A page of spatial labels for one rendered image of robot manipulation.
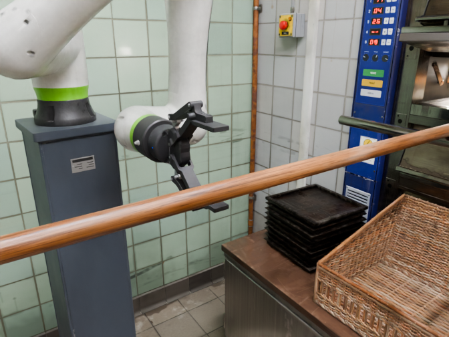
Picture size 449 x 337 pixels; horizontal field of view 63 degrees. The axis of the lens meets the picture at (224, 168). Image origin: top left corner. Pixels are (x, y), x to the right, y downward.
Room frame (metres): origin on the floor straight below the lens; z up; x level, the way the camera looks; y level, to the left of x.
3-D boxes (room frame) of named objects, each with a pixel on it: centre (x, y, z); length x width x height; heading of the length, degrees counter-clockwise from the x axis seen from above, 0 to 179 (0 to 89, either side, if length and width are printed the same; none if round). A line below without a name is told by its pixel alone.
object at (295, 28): (1.81, -0.31, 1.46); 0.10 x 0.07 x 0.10; 34
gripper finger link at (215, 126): (0.59, 0.02, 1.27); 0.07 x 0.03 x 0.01; 34
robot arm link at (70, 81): (0.93, 0.41, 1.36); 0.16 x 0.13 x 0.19; 177
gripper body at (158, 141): (0.70, 0.10, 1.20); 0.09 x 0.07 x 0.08; 34
